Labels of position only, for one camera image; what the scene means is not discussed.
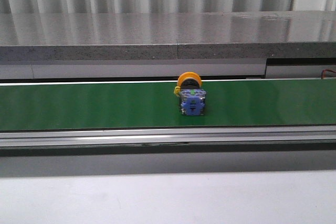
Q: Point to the yellow mushroom push button switch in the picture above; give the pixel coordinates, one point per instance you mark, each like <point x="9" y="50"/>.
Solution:
<point x="192" y="98"/>

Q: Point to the green conveyor belt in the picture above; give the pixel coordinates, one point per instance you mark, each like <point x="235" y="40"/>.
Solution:
<point x="71" y="106"/>

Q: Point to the grey stone countertop slab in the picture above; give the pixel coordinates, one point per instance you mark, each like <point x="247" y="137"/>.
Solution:
<point x="81" y="36"/>

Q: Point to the aluminium conveyor frame rail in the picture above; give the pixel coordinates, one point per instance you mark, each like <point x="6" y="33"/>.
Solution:
<point x="166" y="135"/>

